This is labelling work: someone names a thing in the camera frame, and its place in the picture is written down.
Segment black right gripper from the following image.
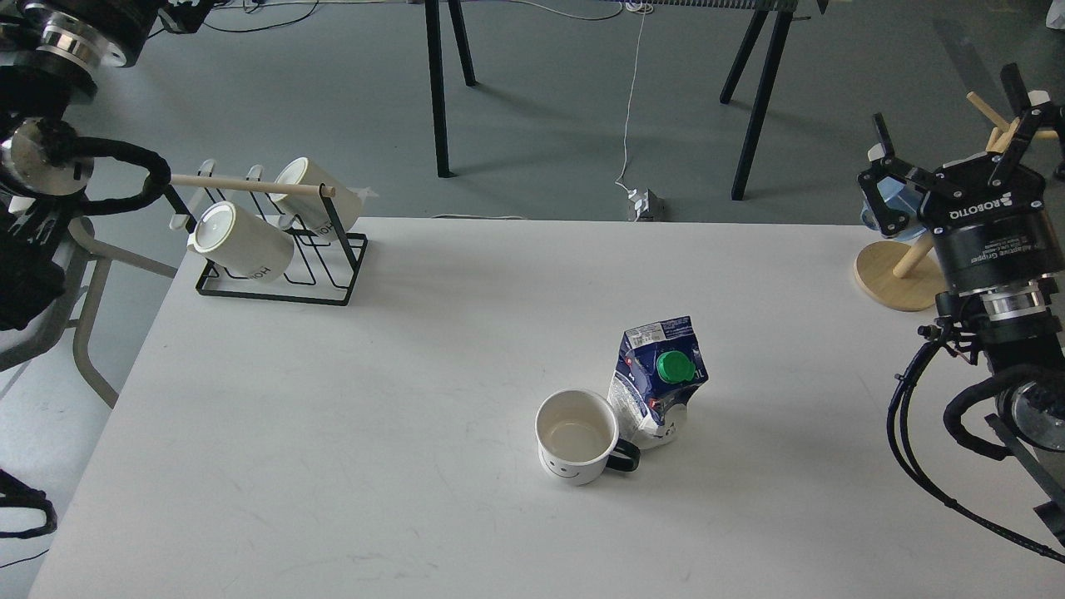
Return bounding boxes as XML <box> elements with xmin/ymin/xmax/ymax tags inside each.
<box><xmin>857</xmin><ymin>63</ymin><xmax>1064</xmax><ymax>297</ymax></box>

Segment blue white milk carton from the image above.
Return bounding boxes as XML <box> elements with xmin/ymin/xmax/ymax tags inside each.
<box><xmin>607</xmin><ymin>315</ymin><xmax>708</xmax><ymax>451</ymax></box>

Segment white smiley mug black handle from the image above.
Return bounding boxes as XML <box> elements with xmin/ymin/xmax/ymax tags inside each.
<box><xmin>535</xmin><ymin>389</ymin><xmax>641</xmax><ymax>486</ymax></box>

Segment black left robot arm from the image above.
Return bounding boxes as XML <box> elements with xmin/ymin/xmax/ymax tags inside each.
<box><xmin>1</xmin><ymin>1</ymin><xmax>215</xmax><ymax>406</ymax></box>

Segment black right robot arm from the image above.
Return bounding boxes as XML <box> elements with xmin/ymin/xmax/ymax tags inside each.
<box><xmin>857</xmin><ymin>63</ymin><xmax>1063</xmax><ymax>562</ymax></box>

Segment blue cup on tree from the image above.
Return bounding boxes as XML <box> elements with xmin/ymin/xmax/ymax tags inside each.
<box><xmin>859</xmin><ymin>177</ymin><xmax>927</xmax><ymax>243</ymax></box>

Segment wooden mug tree stand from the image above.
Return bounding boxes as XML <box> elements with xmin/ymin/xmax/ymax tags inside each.
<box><xmin>854</xmin><ymin>90</ymin><xmax>1056</xmax><ymax>314</ymax></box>

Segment black table legs right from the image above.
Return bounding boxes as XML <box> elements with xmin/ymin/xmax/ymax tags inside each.
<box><xmin>719</xmin><ymin>1</ymin><xmax>798</xmax><ymax>201</ymax></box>

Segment black table legs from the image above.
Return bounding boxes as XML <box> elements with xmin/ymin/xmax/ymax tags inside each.
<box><xmin>424</xmin><ymin>0</ymin><xmax>479</xmax><ymax>178</ymax></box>
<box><xmin>719</xmin><ymin>1</ymin><xmax>798</xmax><ymax>201</ymax></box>

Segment grey power socket box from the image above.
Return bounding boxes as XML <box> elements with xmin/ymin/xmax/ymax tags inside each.
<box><xmin>627</xmin><ymin>189</ymin><xmax>668</xmax><ymax>221</ymax></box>

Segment black table legs left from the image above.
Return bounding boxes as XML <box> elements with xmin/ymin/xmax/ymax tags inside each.
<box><xmin>424</xmin><ymin>0</ymin><xmax>479</xmax><ymax>178</ymax></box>

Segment white mug rear on rack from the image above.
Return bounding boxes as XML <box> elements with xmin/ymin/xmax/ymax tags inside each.
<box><xmin>271</xmin><ymin>156</ymin><xmax>364</xmax><ymax>241</ymax></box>

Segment white mug on rack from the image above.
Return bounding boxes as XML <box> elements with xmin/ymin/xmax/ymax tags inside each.
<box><xmin>186</xmin><ymin>200</ymin><xmax>295</xmax><ymax>284</ymax></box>
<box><xmin>271</xmin><ymin>156</ymin><xmax>364</xmax><ymax>241</ymax></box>

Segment white mug front on rack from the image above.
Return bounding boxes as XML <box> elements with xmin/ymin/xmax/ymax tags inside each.
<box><xmin>186</xmin><ymin>200</ymin><xmax>295</xmax><ymax>284</ymax></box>

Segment grey chair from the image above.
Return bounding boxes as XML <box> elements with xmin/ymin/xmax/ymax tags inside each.
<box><xmin>1</xmin><ymin>217</ymin><xmax>176</xmax><ymax>408</ymax></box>

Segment white cable on floor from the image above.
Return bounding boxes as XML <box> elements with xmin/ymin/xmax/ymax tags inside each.
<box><xmin>499</xmin><ymin>0</ymin><xmax>658</xmax><ymax>194</ymax></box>

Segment black wire mug rack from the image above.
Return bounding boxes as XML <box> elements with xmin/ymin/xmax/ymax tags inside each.
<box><xmin>171</xmin><ymin>175</ymin><xmax>368</xmax><ymax>306</ymax></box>

